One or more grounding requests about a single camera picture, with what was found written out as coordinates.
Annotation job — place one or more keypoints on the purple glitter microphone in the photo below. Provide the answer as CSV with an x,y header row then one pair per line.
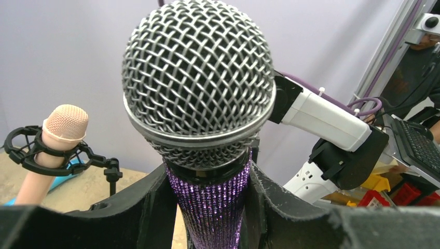
x,y
198,84

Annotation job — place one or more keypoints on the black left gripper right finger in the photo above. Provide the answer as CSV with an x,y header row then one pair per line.
x,y
275,218

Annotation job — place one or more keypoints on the beige pink microphone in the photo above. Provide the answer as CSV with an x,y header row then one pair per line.
x,y
63,130

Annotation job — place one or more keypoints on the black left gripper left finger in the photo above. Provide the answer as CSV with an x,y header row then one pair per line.
x,y
140,216

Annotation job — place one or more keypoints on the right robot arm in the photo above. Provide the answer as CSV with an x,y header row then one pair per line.
x,y
347,150

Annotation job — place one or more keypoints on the black tripod shock-mount stand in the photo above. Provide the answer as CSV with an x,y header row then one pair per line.
x,y
24,143

